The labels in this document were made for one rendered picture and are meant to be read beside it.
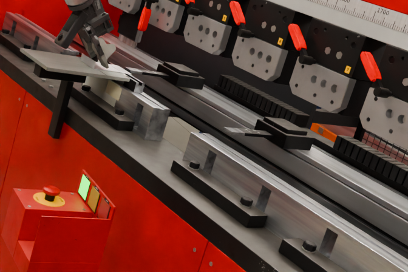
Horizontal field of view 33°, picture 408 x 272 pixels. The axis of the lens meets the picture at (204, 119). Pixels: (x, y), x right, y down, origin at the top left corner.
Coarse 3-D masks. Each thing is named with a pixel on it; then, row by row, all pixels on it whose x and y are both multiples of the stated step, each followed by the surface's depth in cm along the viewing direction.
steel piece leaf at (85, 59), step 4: (84, 56) 200; (84, 60) 200; (88, 60) 199; (92, 60) 197; (88, 64) 199; (92, 64) 197; (96, 64) 202; (100, 64) 204; (108, 64) 207; (92, 68) 196; (96, 68) 197; (100, 68) 199; (104, 68) 201; (108, 68) 202; (112, 68) 204; (120, 72) 202
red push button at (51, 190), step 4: (44, 188) 154; (48, 188) 154; (52, 188) 155; (56, 188) 156; (44, 192) 154; (48, 192) 154; (52, 192) 154; (56, 192) 154; (48, 196) 155; (52, 196) 155; (48, 200) 155; (52, 200) 155
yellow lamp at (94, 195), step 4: (92, 188) 157; (92, 192) 157; (96, 192) 155; (92, 196) 156; (96, 196) 155; (88, 200) 158; (92, 200) 156; (96, 200) 155; (88, 204) 158; (92, 204) 156; (96, 204) 154; (92, 208) 156
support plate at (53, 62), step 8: (32, 56) 188; (40, 56) 191; (48, 56) 194; (56, 56) 197; (64, 56) 201; (72, 56) 204; (40, 64) 185; (48, 64) 185; (56, 64) 188; (64, 64) 191; (72, 64) 194; (80, 64) 197; (64, 72) 185; (72, 72) 186; (80, 72) 188; (88, 72) 190; (96, 72) 193; (104, 72) 196; (112, 72) 199; (120, 80) 197; (128, 80) 198
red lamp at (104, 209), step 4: (104, 200) 151; (100, 204) 153; (104, 204) 151; (100, 208) 152; (104, 208) 151; (108, 208) 149; (100, 212) 152; (104, 212) 150; (108, 212) 149; (100, 216) 152; (104, 216) 150
